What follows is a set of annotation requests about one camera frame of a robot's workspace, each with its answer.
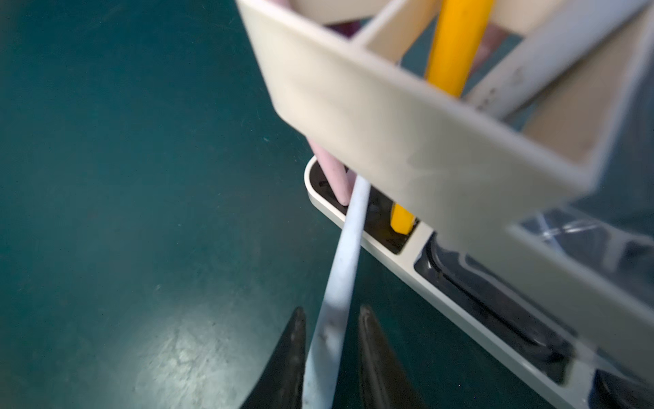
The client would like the pink toothbrush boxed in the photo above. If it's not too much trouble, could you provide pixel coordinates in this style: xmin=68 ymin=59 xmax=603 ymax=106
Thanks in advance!
xmin=308 ymin=139 xmax=354 ymax=206

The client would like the yellow toothbrush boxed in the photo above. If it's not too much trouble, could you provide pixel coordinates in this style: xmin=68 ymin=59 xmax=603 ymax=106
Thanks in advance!
xmin=389 ymin=0 xmax=497 ymax=236

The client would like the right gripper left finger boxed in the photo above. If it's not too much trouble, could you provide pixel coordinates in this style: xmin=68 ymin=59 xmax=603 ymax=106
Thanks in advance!
xmin=241 ymin=307 xmax=307 ymax=409

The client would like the pale white toothbrush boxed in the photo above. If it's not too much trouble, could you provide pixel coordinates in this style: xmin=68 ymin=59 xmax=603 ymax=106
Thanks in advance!
xmin=301 ymin=176 xmax=371 ymax=408

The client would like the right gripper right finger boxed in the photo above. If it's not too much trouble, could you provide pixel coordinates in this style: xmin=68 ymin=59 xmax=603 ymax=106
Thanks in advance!
xmin=358 ymin=305 xmax=427 ymax=409

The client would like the white toothbrush holder rack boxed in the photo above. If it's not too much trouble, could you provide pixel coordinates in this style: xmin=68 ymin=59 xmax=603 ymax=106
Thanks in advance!
xmin=237 ymin=1 xmax=653 ymax=408

